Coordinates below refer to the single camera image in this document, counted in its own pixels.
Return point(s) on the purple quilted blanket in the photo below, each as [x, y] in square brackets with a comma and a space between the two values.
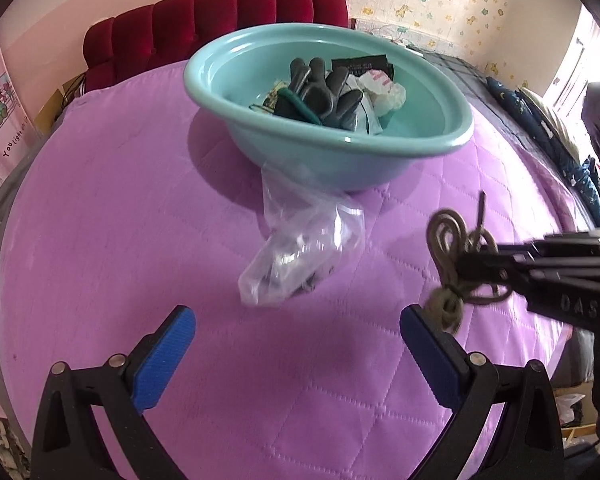
[130, 220]

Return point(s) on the red velvet tufted sofa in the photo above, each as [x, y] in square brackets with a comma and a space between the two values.
[205, 20]

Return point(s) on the cardboard box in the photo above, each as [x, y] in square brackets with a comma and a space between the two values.
[55, 105]

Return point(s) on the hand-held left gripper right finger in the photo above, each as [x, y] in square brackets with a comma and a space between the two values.
[432, 355]

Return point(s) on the grey mattress cover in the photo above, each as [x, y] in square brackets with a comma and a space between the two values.
[0, 280]

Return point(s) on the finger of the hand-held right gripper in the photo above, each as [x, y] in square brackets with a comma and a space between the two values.
[570, 246]
[490, 266]

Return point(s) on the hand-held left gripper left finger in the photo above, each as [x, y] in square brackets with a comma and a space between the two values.
[162, 355]

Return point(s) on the clear plastic zip bag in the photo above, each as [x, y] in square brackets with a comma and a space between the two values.
[300, 240]

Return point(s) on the pair of grey work gloves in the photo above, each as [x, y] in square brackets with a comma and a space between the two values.
[320, 92]

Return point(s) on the white plastic bag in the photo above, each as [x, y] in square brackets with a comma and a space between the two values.
[571, 410]

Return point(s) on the white pink packet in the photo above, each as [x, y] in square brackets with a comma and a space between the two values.
[382, 91]

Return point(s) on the teal plastic basin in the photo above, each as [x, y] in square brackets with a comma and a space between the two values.
[300, 150]

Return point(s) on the pink cartoon printed curtain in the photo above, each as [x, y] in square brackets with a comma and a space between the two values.
[0, 110]

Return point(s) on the white pillow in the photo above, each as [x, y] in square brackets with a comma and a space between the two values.
[545, 115]

